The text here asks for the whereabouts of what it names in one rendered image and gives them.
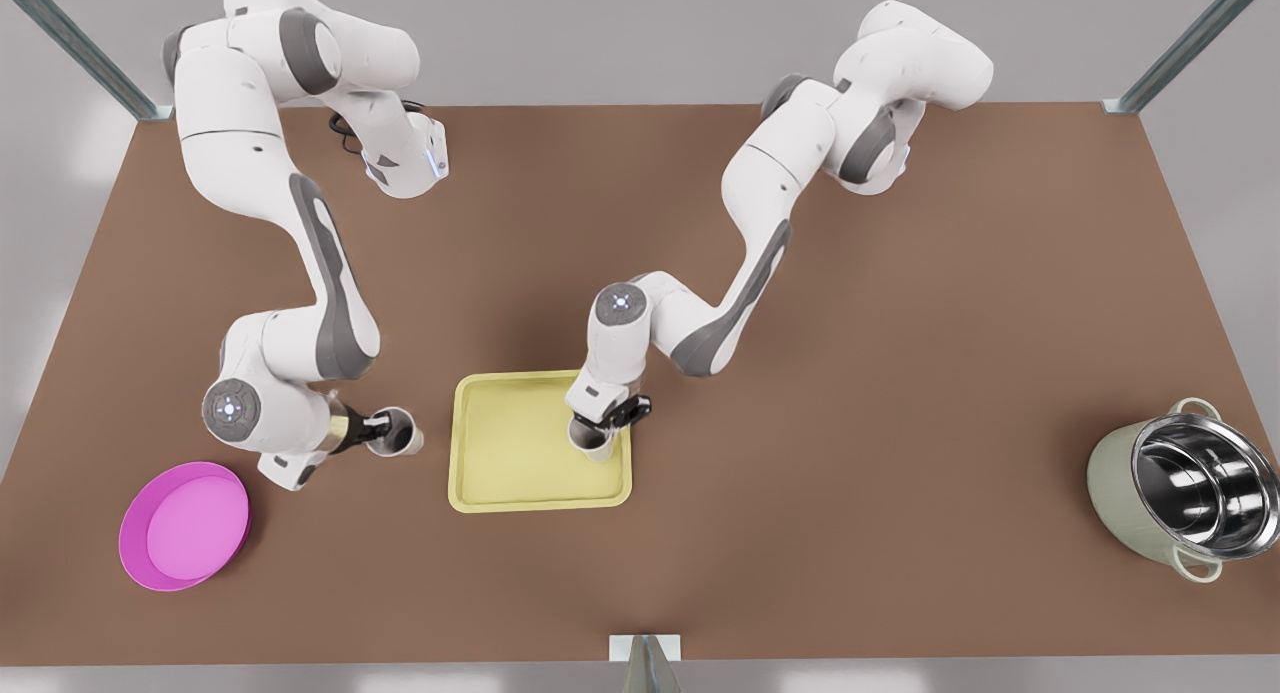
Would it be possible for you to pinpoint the white cup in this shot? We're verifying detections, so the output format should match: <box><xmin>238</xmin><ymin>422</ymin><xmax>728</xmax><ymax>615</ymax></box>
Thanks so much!
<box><xmin>364</xmin><ymin>406</ymin><xmax>425</xmax><ymax>458</ymax></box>
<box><xmin>568</xmin><ymin>414</ymin><xmax>621</xmax><ymax>464</ymax></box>

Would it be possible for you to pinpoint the yellow tray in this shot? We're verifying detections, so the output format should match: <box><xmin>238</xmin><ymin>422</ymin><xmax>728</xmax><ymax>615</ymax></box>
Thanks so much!
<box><xmin>447</xmin><ymin>370</ymin><xmax>634</xmax><ymax>514</ymax></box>

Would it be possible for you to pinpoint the pink plate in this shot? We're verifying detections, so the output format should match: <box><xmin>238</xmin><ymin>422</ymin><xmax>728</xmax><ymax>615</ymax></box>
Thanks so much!
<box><xmin>118</xmin><ymin>461</ymin><xmax>252</xmax><ymax>592</ymax></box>

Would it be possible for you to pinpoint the pale green steel pot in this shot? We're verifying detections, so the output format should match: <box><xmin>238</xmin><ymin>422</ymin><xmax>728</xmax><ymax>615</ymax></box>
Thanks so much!
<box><xmin>1086</xmin><ymin>398</ymin><xmax>1280</xmax><ymax>584</ymax></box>

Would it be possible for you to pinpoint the silver frame post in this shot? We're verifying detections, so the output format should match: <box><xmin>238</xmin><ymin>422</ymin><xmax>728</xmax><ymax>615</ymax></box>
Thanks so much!
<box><xmin>1102</xmin><ymin>0</ymin><xmax>1280</xmax><ymax>115</ymax></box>
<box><xmin>0</xmin><ymin>0</ymin><xmax>173</xmax><ymax>122</ymax></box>
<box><xmin>609</xmin><ymin>634</ymin><xmax>683</xmax><ymax>693</ymax></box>

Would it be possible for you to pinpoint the black cable loop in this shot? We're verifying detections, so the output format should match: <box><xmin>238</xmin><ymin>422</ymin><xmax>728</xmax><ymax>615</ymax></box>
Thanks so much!
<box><xmin>329</xmin><ymin>99</ymin><xmax>425</xmax><ymax>156</ymax></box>

